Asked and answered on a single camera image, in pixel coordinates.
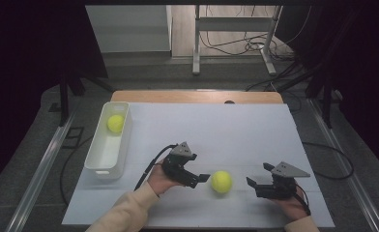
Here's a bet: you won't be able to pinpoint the white table sheet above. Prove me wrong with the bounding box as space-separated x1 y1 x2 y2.
61 101 336 228

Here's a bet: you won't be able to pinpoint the metal floor rail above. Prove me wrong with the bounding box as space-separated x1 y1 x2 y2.
5 114 76 232
307 98 379 232

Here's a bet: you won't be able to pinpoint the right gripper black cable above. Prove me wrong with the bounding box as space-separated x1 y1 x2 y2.
294 184 312 217

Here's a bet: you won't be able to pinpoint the dark curtain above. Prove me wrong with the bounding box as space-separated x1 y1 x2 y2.
274 0 379 182
0 0 109 194

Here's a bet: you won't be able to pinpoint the person's right hand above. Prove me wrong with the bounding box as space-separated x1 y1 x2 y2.
272 186 308 222

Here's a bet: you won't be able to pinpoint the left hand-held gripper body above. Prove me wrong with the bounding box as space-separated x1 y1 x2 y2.
160 141 201 189

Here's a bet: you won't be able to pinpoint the person's left hand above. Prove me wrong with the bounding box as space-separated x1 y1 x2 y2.
146 161 183 196

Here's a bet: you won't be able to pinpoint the white plastic bin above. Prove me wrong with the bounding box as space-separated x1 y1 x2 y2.
83 101 133 181

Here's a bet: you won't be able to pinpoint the yellow tennis ball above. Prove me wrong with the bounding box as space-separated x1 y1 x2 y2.
106 114 126 134
210 170 233 194

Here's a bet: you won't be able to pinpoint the white panel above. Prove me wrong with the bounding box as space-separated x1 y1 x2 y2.
85 4 173 54

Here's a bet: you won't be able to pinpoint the tangle of black cables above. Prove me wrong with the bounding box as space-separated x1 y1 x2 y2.
199 30 297 62

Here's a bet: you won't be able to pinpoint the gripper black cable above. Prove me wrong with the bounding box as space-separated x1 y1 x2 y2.
133 143 180 192
294 184 312 217

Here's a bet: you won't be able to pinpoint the black floor cable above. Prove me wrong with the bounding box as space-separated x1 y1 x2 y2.
59 134 95 208
302 141 356 181

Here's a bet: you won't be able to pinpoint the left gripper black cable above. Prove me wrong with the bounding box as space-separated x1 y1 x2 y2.
133 143 180 192

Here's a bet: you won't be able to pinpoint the white metal stand frame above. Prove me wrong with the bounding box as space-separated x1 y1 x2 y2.
191 4 284 77

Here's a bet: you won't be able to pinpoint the black floor bracket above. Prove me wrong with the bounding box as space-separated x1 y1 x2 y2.
61 127 85 150

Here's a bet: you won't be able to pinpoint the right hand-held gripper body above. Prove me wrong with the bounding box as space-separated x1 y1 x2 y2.
254 160 311 200

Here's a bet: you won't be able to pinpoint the black stand legs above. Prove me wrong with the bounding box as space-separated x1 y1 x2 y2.
47 71 115 128
274 61 341 130

